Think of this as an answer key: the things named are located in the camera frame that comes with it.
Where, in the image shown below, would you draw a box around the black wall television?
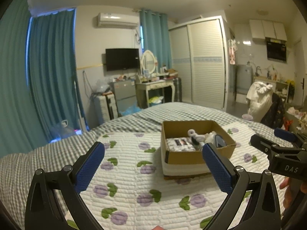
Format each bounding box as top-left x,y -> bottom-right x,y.
106,48 -> 141,72

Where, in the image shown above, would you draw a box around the cream dressing table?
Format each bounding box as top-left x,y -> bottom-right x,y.
135,79 -> 175,108

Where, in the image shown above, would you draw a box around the black range hood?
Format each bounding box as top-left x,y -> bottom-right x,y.
266,38 -> 288,62

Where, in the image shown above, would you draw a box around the narrow teal curtain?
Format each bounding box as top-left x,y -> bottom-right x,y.
139,9 -> 172,71

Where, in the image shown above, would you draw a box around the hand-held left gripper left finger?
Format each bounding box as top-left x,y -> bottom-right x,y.
25,141 -> 105,230

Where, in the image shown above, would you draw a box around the person's right hand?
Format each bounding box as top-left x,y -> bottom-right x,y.
279,176 -> 299,209

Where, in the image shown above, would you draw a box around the grey washing machine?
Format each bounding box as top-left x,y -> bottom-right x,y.
235,64 -> 254,95

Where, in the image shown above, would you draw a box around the grey mini fridge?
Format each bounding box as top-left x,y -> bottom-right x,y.
111,80 -> 138,117

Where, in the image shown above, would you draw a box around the white sliding door wardrobe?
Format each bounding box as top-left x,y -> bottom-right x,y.
168,16 -> 228,109

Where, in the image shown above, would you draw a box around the marble print pouch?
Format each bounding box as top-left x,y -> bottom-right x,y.
166,137 -> 196,152

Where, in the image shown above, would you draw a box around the brown cardboard box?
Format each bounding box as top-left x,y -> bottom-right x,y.
160,120 -> 237,180

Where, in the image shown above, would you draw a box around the white oval mirror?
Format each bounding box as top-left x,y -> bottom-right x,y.
140,50 -> 157,74

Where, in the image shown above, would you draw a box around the kitchen counter shelf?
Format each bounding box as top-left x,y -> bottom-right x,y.
254,76 -> 289,101

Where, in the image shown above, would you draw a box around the hanging red white ornament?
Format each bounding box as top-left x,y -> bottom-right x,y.
229,39 -> 238,65

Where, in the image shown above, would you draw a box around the clear water jug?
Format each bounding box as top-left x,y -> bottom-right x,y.
51,120 -> 77,140

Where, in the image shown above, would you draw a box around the yellow green cloth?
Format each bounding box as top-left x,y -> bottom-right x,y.
148,96 -> 165,107

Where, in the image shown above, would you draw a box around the dark checked suitcase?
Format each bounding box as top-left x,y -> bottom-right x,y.
173,77 -> 182,102

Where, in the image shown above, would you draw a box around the white wall cabinets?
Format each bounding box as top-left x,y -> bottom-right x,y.
249,19 -> 288,41

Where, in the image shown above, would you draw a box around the white stuffed bag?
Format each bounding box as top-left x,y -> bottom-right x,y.
247,81 -> 274,122

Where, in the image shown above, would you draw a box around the blue plastic bag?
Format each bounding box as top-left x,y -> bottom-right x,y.
120,104 -> 142,117

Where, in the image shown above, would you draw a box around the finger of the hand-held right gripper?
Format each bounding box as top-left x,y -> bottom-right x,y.
274,127 -> 307,149
249,134 -> 283,155

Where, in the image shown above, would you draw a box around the white air conditioner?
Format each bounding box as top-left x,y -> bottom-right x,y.
97,12 -> 140,29

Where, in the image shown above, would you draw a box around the dark blue soft case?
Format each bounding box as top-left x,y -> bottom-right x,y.
214,135 -> 228,148

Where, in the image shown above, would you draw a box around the clear plastic bag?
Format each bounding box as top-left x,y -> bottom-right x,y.
96,79 -> 112,93

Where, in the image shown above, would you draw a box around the silver suitcase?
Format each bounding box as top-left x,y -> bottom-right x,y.
92,93 -> 118,125

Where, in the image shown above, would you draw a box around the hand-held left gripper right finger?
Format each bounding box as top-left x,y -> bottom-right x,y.
201,142 -> 281,230

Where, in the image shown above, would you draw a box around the black chair with clothes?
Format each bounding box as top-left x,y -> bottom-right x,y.
260,93 -> 286,127

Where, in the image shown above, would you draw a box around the floral quilted blanket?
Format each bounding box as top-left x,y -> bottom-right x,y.
55,122 -> 295,230

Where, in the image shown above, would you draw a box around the wide teal curtain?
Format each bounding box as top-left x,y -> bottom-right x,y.
0,0 -> 83,151

